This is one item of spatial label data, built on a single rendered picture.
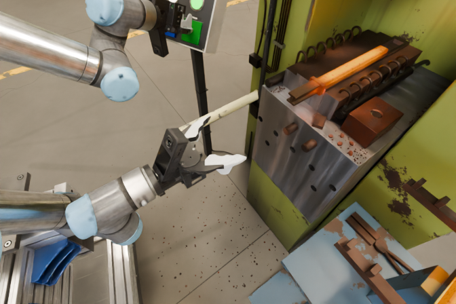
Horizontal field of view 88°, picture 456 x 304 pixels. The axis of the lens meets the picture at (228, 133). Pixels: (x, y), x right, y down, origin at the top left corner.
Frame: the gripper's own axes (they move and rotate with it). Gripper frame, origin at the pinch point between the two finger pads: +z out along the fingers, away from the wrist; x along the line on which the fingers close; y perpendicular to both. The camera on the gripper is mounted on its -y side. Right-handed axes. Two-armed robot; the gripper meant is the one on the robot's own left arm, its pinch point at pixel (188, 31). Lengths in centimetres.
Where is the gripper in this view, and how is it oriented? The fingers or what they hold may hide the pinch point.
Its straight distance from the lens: 89.9
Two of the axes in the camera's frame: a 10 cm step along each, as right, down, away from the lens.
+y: 2.5, -8.8, -4.1
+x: -8.6, -3.9, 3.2
